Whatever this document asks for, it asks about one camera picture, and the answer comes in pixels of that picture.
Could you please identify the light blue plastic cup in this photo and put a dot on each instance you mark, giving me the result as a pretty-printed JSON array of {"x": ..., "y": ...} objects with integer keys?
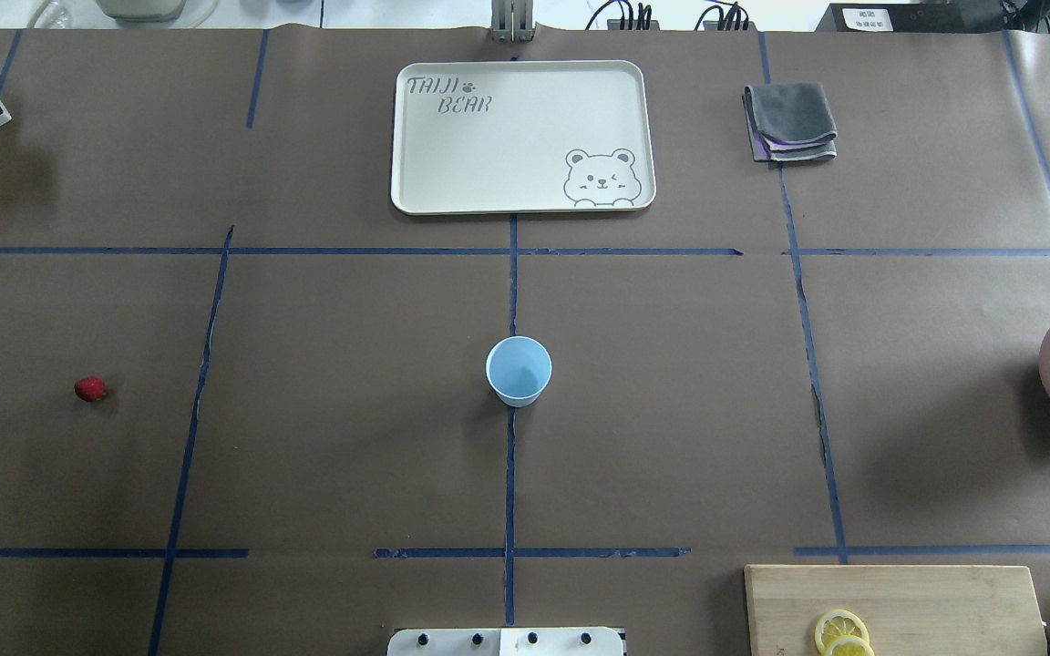
[{"x": 518, "y": 369}]

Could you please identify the cream bear serving tray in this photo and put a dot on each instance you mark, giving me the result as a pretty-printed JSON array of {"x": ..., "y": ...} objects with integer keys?
[{"x": 521, "y": 137}]

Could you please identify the folded grey cloth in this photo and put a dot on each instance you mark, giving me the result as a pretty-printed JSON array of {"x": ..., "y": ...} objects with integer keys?
[{"x": 789, "y": 123}]

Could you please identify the lemon slice stack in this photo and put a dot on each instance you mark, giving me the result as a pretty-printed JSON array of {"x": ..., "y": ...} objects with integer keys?
[{"x": 840, "y": 632}]

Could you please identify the red strawberry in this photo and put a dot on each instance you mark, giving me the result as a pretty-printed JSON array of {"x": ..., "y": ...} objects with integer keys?
[{"x": 90, "y": 389}]

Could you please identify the bamboo cutting board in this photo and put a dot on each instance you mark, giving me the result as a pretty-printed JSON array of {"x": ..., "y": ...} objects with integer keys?
[{"x": 907, "y": 609}]

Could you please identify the aluminium frame post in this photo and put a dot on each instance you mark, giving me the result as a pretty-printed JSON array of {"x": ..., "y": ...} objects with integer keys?
[{"x": 512, "y": 21}]

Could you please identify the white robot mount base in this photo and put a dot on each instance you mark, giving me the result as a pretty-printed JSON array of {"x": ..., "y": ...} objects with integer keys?
[{"x": 594, "y": 640}]

